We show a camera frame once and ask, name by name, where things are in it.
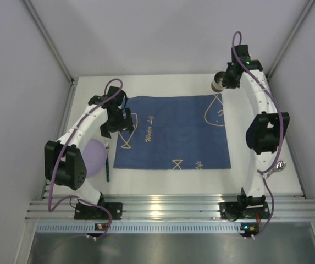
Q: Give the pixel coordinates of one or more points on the blue fish-print cloth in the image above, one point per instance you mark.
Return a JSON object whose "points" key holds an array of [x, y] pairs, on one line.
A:
{"points": [[174, 133]]}

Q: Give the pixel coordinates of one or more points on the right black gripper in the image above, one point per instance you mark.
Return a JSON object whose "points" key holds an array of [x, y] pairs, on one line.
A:
{"points": [[229, 80]]}

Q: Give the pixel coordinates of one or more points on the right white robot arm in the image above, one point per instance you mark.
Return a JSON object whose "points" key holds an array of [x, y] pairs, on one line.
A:
{"points": [[267, 129]]}

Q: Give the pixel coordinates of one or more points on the metal cup with cork base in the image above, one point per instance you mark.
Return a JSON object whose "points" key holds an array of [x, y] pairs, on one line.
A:
{"points": [[217, 82]]}

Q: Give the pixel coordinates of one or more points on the perforated cable duct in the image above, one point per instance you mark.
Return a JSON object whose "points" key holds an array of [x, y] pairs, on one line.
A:
{"points": [[148, 227]]}

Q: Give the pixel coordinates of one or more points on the purple bowl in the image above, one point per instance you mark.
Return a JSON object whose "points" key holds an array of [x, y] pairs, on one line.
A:
{"points": [[94, 156]]}

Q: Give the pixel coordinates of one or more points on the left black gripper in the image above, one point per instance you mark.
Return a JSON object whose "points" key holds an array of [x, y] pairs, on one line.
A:
{"points": [[117, 126]]}

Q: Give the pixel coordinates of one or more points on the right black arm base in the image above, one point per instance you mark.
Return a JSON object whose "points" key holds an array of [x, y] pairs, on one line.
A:
{"points": [[245, 207]]}

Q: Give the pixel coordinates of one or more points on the teal-handled spoon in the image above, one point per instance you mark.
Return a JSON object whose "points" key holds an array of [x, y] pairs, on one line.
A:
{"points": [[280, 166]]}

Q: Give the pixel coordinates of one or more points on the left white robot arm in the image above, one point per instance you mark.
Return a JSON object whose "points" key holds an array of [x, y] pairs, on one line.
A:
{"points": [[64, 162]]}

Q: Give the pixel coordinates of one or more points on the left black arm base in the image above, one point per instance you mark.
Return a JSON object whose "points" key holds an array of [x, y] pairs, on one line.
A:
{"points": [[84, 211]]}

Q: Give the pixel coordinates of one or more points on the left aluminium frame post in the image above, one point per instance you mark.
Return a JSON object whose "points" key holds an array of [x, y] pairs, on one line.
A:
{"points": [[47, 39]]}

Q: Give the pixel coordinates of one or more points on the right aluminium frame post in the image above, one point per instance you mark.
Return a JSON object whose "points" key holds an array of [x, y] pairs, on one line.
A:
{"points": [[290, 36]]}

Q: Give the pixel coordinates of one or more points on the teal-handled fork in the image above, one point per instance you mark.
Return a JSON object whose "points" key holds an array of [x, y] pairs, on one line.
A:
{"points": [[107, 147]]}

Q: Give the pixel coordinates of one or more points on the aluminium mounting rail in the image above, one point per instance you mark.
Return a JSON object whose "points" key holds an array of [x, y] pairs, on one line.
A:
{"points": [[194, 207]]}

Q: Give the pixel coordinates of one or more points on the aluminium frame post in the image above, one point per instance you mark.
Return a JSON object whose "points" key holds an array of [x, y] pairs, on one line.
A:
{"points": [[47, 39], [290, 36]]}

